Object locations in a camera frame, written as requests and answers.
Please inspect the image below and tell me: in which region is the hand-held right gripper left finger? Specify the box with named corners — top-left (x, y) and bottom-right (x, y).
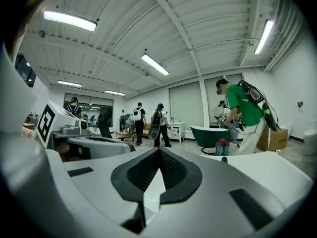
top-left (0, 137), bottom-right (162, 238)

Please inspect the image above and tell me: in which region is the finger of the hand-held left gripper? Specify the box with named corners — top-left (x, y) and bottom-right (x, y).
top-left (66, 135), bottom-right (136, 160)

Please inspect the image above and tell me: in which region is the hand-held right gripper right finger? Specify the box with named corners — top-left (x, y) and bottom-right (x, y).
top-left (146, 147), bottom-right (292, 238)

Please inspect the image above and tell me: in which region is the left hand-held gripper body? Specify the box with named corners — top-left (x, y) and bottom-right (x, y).
top-left (36, 100), bottom-right (91, 149)

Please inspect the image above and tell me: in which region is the person's left forearm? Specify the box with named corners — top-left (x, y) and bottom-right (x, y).
top-left (20, 125), bottom-right (38, 140)

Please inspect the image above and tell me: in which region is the dark green bathtub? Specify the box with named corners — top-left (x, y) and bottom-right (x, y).
top-left (190, 125), bottom-right (228, 148)

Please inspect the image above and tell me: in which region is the small wooden table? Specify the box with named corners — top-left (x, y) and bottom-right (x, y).
top-left (114, 130), bottom-right (135, 141)

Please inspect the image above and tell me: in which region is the long ceiling light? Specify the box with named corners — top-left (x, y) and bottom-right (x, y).
top-left (57, 80), bottom-right (83, 88)
top-left (141, 53), bottom-right (170, 76)
top-left (104, 89), bottom-right (126, 97)
top-left (43, 10), bottom-right (98, 32)
top-left (254, 19), bottom-right (274, 55)

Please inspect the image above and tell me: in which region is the person's grey shirt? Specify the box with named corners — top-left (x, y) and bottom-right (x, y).
top-left (0, 42), bottom-right (38, 135)

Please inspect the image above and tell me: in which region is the red and green vacuum cleaner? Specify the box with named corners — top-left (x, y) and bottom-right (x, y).
top-left (214, 137), bottom-right (230, 156)

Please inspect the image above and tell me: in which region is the white cabinet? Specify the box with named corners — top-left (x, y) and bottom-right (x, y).
top-left (169, 121), bottom-right (186, 144)

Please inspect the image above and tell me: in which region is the large cardboard box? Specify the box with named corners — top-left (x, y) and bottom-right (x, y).
top-left (257, 125), bottom-right (289, 152)

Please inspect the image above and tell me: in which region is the white roller blind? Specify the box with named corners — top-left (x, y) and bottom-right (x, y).
top-left (204, 77), bottom-right (225, 123)
top-left (169, 81), bottom-right (204, 127)

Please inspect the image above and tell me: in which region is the white toilet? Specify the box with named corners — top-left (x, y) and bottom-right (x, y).
top-left (303, 128), bottom-right (317, 156)

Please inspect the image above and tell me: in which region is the black vacuum hose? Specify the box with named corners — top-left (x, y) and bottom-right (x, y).
top-left (200, 146), bottom-right (216, 156)

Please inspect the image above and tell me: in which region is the black backpack with cables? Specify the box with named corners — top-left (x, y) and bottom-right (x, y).
top-left (238, 79), bottom-right (281, 133)

